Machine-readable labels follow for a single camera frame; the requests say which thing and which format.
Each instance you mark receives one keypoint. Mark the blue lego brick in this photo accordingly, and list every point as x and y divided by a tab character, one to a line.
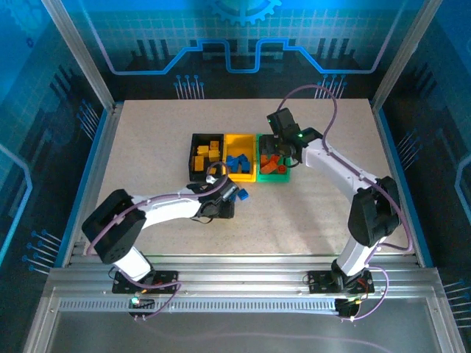
243	195
243	159
235	169
246	167
231	161

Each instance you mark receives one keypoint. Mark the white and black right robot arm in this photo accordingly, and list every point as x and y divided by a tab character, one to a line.
331	165

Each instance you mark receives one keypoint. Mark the blue table side panel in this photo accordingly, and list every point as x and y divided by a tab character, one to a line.
397	147
73	206

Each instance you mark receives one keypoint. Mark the aluminium frame upright post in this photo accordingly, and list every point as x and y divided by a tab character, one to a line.
404	55
81	55

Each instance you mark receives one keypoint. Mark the yellow plastic storage bin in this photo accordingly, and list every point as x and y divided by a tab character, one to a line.
239	141

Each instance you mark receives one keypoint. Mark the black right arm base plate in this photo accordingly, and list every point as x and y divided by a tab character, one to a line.
320	281

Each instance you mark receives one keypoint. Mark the aluminium frame cross beam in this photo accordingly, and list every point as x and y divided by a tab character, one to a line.
239	276

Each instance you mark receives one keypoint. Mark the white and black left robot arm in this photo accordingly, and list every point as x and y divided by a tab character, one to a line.
165	211

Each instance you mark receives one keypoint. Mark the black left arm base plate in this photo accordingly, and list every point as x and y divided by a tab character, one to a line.
165	279

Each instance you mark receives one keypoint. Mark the green plastic storage bin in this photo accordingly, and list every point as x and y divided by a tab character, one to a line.
272	178

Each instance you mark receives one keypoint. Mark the right controller board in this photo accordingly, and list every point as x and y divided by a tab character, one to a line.
346	307

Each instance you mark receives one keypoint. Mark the black plastic storage bin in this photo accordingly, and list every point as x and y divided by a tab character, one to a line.
197	140

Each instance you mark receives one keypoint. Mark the orange lego brick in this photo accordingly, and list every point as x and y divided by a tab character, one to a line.
282	169
269	168
264	160
274	159

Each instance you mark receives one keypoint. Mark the left controller board with LED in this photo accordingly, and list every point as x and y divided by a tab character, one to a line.
137	301

